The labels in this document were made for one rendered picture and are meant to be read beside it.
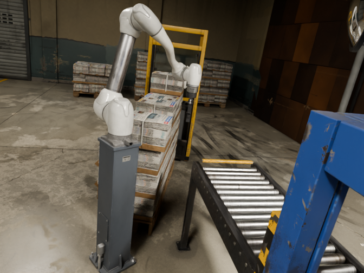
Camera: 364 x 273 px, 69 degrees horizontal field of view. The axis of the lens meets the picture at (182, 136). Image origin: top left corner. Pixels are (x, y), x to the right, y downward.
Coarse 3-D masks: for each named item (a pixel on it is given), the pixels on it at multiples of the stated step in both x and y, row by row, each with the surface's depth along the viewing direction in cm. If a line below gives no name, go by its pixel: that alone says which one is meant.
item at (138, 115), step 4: (136, 112) 220; (140, 112) 222; (144, 112) 224; (136, 116) 208; (140, 116) 210; (136, 120) 201; (136, 124) 201; (136, 128) 202; (132, 132) 204; (136, 132) 203; (132, 136) 205; (136, 136) 204
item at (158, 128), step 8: (152, 120) 204; (160, 120) 206; (168, 120) 209; (152, 128) 201; (160, 128) 200; (168, 128) 207; (152, 136) 202; (160, 136) 202; (168, 136) 221; (152, 144) 205; (160, 144) 204
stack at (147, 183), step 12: (168, 144) 265; (144, 156) 213; (156, 156) 212; (168, 156) 279; (156, 168) 215; (168, 168) 302; (144, 180) 220; (156, 180) 219; (168, 180) 331; (144, 192) 224; (156, 192) 225; (144, 204) 227; (156, 204) 243; (144, 216) 232; (156, 216) 261; (132, 228) 237
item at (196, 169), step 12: (192, 168) 206; (204, 180) 178; (204, 192) 175; (216, 192) 166; (216, 204) 153; (216, 216) 152; (228, 216) 143; (228, 228) 136; (228, 240) 135; (240, 240) 126; (240, 252) 121; (252, 252) 120; (240, 264) 121; (252, 264) 113
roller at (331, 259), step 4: (324, 256) 123; (328, 256) 124; (332, 256) 124; (336, 256) 125; (340, 256) 125; (324, 260) 122; (328, 260) 123; (332, 260) 123; (336, 260) 124; (340, 260) 124; (344, 260) 125; (320, 264) 122; (324, 264) 122; (328, 264) 123; (332, 264) 123; (336, 264) 124
